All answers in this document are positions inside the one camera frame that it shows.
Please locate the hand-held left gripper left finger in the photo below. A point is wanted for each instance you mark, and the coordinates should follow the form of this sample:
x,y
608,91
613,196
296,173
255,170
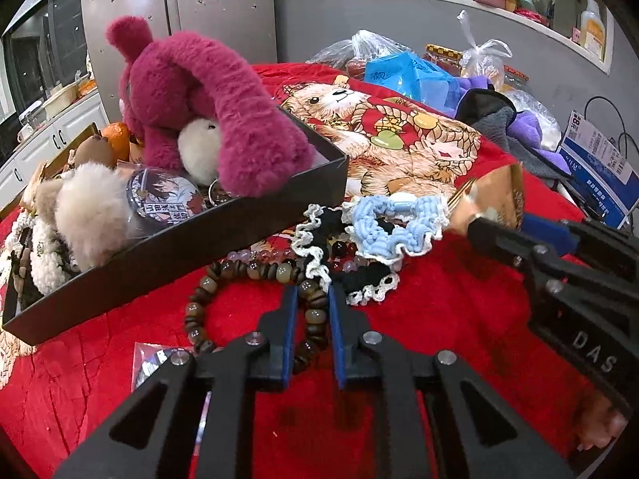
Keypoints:
x,y
287,339

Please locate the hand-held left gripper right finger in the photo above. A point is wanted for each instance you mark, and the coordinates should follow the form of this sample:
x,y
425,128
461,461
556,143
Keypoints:
x,y
338,339

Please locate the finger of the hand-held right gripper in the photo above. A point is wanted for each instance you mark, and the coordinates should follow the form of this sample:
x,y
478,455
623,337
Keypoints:
x,y
549,232
499,239

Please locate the black shallow box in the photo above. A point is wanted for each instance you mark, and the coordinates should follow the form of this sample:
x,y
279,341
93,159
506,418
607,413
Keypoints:
x,y
150,269

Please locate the white fluffy hair clip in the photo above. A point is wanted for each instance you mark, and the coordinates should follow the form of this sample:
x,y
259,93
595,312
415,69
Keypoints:
x,y
47,264

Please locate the orange mandarin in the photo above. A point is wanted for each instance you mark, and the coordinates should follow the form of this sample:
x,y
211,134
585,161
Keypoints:
x,y
119,142

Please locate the brown capybara toy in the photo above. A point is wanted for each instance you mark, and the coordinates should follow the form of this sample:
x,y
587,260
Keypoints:
x,y
92,152

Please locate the white ruffled scrunchie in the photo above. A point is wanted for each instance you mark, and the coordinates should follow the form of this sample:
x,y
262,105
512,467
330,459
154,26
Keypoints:
x,y
17,229

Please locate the person's right hand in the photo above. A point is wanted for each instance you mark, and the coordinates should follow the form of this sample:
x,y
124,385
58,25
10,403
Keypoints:
x,y
599,424

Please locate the black white-edged scrunchie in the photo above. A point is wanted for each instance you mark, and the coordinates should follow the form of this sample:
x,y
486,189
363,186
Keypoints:
x,y
359,274

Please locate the cardboard box with blue label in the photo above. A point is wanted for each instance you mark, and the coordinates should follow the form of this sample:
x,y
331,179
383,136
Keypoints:
x,y
599,159

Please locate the dark grey cloth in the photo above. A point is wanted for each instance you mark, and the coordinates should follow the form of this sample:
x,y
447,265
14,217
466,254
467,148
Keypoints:
x,y
491,119

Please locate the blue crochet scrunchie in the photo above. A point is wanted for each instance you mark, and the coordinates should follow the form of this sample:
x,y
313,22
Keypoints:
x,y
369,214

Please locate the jar with red lid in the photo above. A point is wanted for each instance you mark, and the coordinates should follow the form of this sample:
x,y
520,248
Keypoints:
x,y
514,79

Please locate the knotted clear plastic bag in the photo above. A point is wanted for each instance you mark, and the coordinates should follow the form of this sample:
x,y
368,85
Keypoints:
x,y
486,55

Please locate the blue plastic bag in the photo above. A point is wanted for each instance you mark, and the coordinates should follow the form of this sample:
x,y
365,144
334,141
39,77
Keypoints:
x,y
409,75

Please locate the jar with checkered lid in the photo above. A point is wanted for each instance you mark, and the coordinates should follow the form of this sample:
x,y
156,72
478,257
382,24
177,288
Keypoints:
x,y
442,57

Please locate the white lotion bottle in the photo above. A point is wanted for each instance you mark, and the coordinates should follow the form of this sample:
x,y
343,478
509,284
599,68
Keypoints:
x,y
591,27

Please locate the white pompom keyring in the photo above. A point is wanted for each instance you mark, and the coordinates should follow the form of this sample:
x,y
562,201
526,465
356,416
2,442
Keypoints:
x,y
199,147

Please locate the cream fluffy plush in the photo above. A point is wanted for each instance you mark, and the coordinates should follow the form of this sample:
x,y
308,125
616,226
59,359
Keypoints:
x,y
90,214

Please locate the beige plush toy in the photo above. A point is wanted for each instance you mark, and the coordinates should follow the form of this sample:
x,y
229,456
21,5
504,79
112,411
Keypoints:
x,y
47,199

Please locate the pink plush toy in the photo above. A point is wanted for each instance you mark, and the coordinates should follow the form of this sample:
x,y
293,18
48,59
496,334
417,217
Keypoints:
x,y
199,70

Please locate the white kitchen cabinet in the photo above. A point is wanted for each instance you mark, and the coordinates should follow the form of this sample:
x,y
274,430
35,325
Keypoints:
x,y
30,159

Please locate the white plastic basin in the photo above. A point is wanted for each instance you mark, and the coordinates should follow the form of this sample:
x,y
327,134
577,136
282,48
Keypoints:
x,y
60,99

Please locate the silver refrigerator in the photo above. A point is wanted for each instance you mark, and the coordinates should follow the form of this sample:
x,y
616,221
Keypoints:
x,y
214,10

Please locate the kitchen window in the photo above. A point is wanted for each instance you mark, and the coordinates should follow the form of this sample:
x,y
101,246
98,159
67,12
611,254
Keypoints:
x,y
50,45

